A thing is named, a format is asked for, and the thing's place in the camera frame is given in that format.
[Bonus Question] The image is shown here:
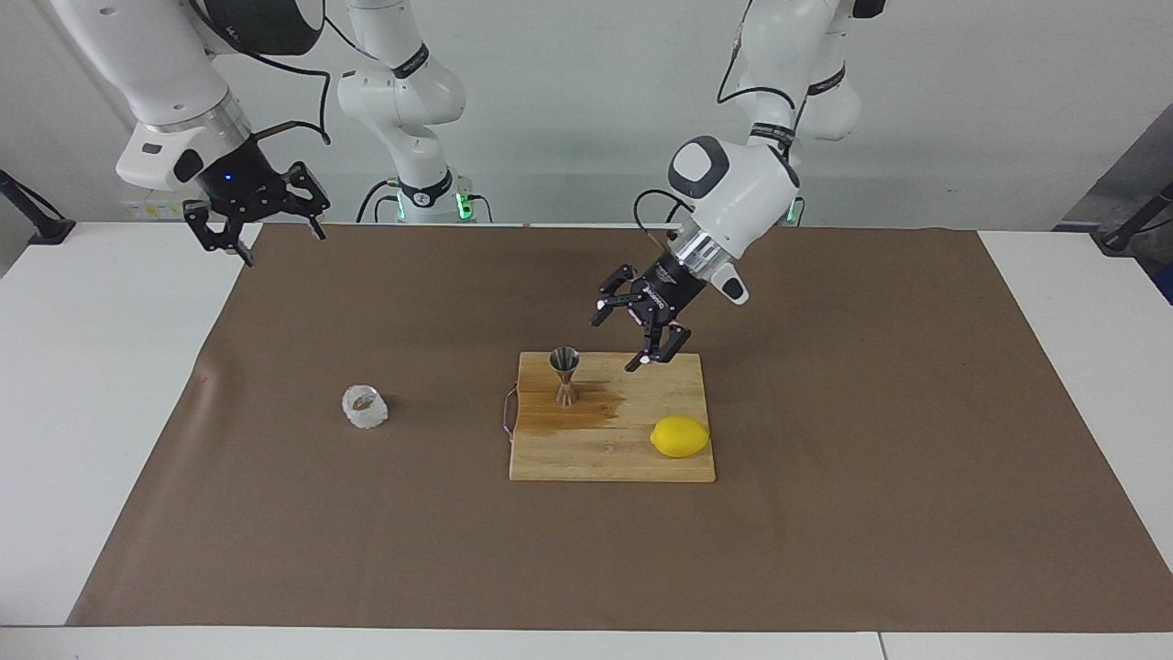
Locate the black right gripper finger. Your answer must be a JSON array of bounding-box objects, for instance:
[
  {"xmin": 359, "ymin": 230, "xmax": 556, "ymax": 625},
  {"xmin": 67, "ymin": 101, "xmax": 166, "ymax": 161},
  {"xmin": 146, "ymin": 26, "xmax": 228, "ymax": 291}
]
[
  {"xmin": 275, "ymin": 162, "xmax": 331, "ymax": 242},
  {"xmin": 183, "ymin": 200, "xmax": 256, "ymax": 269}
]

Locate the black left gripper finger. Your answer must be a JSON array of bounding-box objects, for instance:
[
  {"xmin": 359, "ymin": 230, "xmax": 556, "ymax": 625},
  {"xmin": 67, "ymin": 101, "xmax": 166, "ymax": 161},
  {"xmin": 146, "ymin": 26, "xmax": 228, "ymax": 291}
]
[
  {"xmin": 626, "ymin": 323, "xmax": 691, "ymax": 373},
  {"xmin": 591, "ymin": 264, "xmax": 642, "ymax": 328}
]

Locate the steel double jigger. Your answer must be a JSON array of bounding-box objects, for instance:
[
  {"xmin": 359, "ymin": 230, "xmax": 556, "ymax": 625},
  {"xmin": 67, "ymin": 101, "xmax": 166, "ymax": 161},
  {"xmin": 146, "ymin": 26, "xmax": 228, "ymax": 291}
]
[{"xmin": 549, "ymin": 346, "xmax": 581, "ymax": 407}]

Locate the frosted clear glass cup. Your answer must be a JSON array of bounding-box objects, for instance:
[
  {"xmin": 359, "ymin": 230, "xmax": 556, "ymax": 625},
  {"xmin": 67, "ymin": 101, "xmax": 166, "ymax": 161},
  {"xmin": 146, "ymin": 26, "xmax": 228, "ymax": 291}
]
[{"xmin": 341, "ymin": 383, "xmax": 389, "ymax": 431}]

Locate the white socket box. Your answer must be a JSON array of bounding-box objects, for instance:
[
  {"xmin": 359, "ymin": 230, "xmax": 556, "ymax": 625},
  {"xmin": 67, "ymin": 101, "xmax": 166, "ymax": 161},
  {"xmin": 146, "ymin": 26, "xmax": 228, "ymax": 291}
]
[{"xmin": 124, "ymin": 188, "xmax": 198, "ymax": 221}]

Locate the yellow lemon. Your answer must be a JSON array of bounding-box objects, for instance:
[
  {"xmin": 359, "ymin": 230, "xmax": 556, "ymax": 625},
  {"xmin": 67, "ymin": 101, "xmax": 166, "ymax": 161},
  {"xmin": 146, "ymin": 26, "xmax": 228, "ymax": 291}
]
[{"xmin": 650, "ymin": 415, "xmax": 711, "ymax": 459}]

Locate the black clamp stand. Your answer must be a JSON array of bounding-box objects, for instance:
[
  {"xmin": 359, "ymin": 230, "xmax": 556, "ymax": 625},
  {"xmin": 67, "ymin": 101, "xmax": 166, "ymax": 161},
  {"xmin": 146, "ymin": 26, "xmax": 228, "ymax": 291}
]
[
  {"xmin": 1091, "ymin": 181, "xmax": 1173, "ymax": 256},
  {"xmin": 0, "ymin": 170, "xmax": 76, "ymax": 246}
]

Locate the brown paper table mat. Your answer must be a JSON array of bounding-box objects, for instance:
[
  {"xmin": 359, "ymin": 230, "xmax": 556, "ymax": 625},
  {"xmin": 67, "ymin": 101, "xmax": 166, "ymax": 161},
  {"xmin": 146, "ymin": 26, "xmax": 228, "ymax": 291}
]
[{"xmin": 66, "ymin": 223, "xmax": 1173, "ymax": 633}]

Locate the black right base cable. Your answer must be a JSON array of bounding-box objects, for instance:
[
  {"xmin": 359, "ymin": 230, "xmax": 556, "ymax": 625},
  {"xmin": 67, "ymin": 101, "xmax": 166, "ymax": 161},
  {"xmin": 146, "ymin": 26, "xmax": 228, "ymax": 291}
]
[{"xmin": 356, "ymin": 179, "xmax": 400, "ymax": 224}]

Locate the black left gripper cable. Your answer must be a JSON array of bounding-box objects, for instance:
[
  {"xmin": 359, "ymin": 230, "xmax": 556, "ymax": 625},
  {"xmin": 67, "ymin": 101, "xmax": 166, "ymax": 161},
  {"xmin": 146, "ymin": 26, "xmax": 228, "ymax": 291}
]
[{"xmin": 634, "ymin": 188, "xmax": 697, "ymax": 267}]

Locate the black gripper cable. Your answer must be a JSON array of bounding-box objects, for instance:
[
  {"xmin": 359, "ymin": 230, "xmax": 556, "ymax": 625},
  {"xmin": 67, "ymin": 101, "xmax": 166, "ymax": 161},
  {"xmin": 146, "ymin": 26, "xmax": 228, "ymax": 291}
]
[
  {"xmin": 634, "ymin": 188, "xmax": 697, "ymax": 267},
  {"xmin": 188, "ymin": 0, "xmax": 333, "ymax": 148}
]

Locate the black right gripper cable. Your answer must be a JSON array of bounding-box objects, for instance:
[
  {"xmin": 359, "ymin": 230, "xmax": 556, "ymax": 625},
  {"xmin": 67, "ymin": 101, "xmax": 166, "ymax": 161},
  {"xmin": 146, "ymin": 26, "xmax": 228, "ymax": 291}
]
[{"xmin": 188, "ymin": 0, "xmax": 333, "ymax": 148}]

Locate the wooden cutting board, metal handle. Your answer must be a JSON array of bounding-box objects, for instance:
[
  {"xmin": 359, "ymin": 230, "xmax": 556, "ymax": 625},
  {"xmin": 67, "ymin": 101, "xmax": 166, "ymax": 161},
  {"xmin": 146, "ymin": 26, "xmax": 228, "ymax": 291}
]
[{"xmin": 502, "ymin": 352, "xmax": 717, "ymax": 483}]

